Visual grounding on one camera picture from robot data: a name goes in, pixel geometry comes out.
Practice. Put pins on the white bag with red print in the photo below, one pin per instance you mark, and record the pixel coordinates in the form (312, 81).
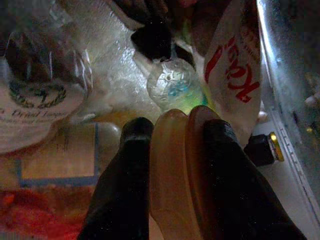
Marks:
(232, 62)

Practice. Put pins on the red food package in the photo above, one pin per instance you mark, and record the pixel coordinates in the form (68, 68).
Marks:
(30, 212)

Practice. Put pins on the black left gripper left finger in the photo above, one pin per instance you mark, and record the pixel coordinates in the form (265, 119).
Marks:
(120, 185)

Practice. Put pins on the clear tub with green logo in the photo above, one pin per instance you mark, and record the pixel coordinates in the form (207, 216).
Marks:
(37, 105)

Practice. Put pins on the yellow translucent bowl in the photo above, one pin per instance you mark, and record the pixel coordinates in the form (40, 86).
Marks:
(172, 162)

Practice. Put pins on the silver fridge inner wall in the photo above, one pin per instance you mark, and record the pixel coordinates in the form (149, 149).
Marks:
(292, 62)

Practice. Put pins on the black bottle with yellow cap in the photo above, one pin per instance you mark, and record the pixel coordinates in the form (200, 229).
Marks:
(260, 150)

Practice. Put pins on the white plastic bag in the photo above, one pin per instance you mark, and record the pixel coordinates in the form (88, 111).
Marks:
(112, 62)

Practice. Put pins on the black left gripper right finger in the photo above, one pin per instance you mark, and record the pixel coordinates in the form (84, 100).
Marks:
(237, 190)

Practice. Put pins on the beige box with blue lines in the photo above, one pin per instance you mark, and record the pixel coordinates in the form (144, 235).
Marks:
(57, 155)

